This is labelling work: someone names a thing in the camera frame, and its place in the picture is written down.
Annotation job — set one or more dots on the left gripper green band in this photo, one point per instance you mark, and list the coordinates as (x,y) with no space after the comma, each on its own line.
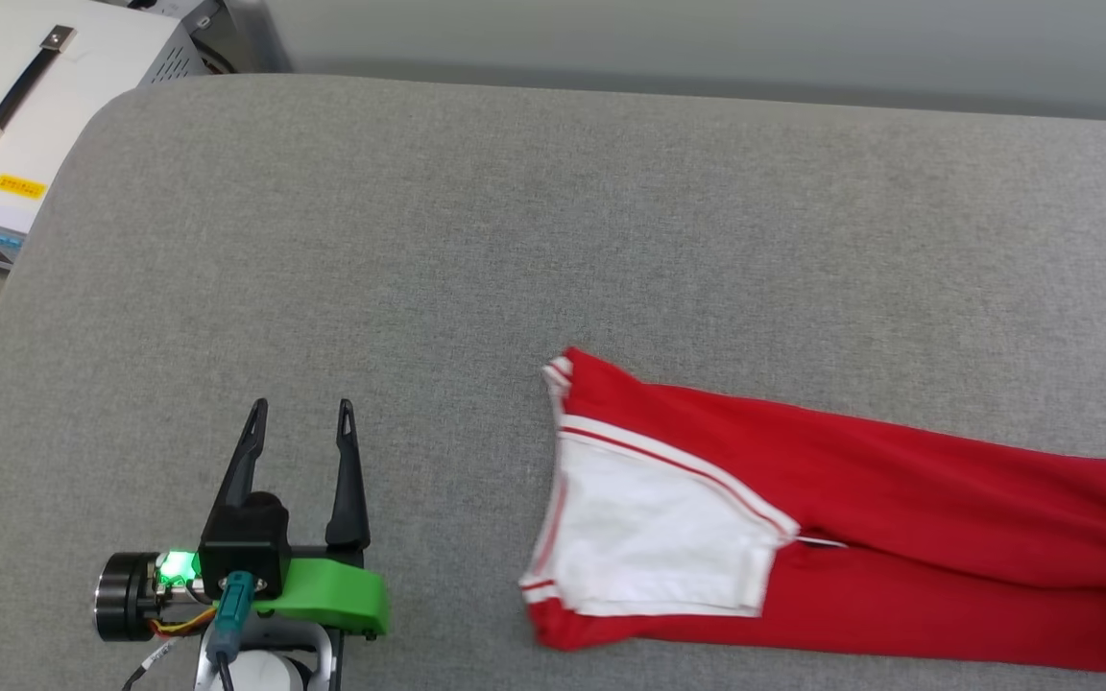
(332,590)

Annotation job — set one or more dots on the red and white garment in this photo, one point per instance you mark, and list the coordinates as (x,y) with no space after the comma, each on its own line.
(899,499)

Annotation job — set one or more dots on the grey fabric sofa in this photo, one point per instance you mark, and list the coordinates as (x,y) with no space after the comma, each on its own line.
(611,240)

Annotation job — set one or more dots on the grey metal equipment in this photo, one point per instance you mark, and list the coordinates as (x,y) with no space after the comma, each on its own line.
(241,38)

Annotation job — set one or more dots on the white instrument box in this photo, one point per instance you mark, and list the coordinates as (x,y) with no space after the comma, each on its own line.
(102,77)

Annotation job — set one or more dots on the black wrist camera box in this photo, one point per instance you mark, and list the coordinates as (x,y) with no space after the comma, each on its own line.
(244,542)

